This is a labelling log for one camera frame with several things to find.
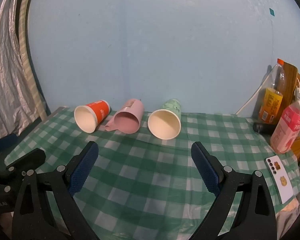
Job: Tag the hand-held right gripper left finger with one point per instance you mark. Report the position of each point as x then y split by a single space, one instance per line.
82 171

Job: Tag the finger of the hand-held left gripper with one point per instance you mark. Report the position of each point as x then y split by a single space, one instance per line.
27 160
3 142

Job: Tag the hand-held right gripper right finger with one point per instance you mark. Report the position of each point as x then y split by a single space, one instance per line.
207 171

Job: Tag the red paper cup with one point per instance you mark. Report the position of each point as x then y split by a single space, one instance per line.
100 111

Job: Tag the green paper cup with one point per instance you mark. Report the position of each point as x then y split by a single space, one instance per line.
172 107

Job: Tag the green checked tablecloth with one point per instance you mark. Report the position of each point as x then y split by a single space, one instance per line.
145 170

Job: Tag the black cylindrical object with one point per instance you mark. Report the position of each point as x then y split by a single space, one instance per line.
263 128

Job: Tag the white smartphone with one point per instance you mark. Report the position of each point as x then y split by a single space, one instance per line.
280 180

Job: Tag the silver curtain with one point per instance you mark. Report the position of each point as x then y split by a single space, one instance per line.
5 67

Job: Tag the pink drink bottle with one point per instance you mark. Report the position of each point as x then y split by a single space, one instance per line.
287 127

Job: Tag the peach blanket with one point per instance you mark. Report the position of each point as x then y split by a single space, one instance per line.
288 215

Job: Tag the orange juice bottle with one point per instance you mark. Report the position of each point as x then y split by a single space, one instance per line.
271 102

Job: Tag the striped cloth strip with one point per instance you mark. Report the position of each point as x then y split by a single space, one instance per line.
25 42

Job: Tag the wooden board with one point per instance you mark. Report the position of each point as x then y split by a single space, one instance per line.
291 80

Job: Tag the teal wall sticker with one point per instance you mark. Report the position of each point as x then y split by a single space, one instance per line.
272 12

